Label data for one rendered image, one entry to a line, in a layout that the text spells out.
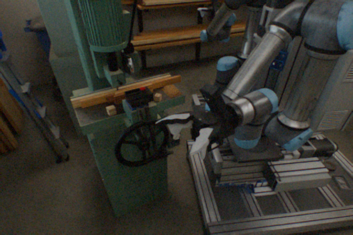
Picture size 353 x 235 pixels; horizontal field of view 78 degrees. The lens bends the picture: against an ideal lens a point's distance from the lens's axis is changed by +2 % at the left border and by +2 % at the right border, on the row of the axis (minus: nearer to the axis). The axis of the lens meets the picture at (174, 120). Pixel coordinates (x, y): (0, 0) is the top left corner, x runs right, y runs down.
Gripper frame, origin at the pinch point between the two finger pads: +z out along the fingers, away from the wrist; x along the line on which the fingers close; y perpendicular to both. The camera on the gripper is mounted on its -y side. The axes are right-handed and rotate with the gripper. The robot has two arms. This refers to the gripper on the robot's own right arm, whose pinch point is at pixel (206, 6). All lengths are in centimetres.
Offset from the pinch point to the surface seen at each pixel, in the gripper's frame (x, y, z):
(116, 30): -76, -16, -59
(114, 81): -84, 9, -56
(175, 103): -55, 30, -64
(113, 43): -79, -11, -59
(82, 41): -93, -7, -35
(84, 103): -103, 17, -55
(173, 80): -49, 25, -47
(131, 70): -73, 12, -43
